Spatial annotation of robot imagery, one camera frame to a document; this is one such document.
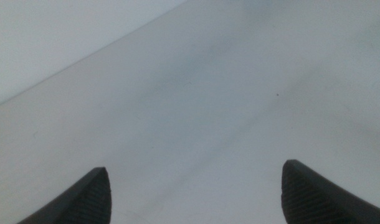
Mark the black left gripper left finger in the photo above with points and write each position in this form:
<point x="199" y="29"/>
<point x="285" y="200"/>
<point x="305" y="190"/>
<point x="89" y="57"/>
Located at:
<point x="84" y="205"/>

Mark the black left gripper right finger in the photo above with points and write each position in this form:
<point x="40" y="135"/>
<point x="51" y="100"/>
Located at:
<point x="311" y="202"/>

